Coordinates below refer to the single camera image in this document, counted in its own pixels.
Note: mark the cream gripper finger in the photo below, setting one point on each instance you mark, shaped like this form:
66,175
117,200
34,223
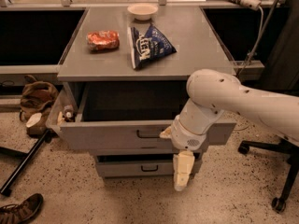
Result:
183,163
166,133

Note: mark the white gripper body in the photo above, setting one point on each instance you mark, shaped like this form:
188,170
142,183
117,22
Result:
187,135

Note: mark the grey top drawer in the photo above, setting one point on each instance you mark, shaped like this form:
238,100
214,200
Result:
110,113

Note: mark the grey drawer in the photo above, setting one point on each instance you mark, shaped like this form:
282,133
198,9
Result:
110,113
111,166

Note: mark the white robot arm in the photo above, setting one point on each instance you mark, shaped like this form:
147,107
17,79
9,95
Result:
210,94

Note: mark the grey lower drawer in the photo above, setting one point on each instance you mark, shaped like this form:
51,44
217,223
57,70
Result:
111,166

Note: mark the grey drawer cabinet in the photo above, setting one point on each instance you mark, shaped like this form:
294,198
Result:
185,27

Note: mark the blue chip bag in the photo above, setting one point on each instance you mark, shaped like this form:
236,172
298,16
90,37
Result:
150,46

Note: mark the orange snack bag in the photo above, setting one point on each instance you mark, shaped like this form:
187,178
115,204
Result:
100,40

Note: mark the white ceramic bowl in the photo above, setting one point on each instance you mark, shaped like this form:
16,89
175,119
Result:
142,11

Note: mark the brown shoe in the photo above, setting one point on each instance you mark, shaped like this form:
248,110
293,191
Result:
20,213

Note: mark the black metal floor bar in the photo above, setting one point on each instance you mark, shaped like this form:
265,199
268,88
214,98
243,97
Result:
24,158

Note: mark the black top drawer handle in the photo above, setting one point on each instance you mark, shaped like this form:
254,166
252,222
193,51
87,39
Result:
148,135

